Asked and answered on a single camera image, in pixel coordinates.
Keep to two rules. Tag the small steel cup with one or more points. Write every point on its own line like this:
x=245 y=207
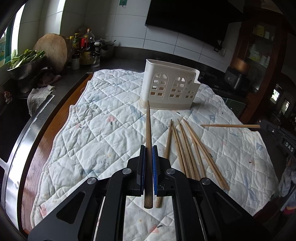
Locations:
x=75 y=63

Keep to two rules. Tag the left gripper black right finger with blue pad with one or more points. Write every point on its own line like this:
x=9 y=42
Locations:
x=202 y=210

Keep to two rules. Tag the black range hood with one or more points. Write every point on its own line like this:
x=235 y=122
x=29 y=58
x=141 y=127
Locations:
x=206 y=21

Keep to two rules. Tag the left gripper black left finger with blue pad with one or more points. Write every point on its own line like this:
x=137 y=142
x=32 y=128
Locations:
x=96 y=209

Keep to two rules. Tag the steel bowl of greens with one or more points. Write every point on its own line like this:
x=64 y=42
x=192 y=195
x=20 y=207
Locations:
x=23 y=65

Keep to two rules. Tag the dark wooden chopstick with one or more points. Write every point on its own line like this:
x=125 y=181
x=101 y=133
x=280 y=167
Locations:
x=148 y=184

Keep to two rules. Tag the white quilted cloth mat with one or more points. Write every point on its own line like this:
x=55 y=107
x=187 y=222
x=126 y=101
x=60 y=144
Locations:
x=107 y=127

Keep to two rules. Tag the white plastic utensil holder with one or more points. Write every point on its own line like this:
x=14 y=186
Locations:
x=168 y=86

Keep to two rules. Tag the dark sauce bottle yellow label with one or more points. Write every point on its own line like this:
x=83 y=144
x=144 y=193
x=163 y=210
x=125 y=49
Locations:
x=86 y=50

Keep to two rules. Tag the clear oil bottle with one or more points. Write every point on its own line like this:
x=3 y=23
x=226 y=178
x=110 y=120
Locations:
x=89 y=37

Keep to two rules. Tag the grey dish rag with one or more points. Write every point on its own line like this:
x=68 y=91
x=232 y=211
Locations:
x=37 y=96

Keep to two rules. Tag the round wooden cutting board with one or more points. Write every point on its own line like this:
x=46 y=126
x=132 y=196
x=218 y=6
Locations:
x=56 y=49

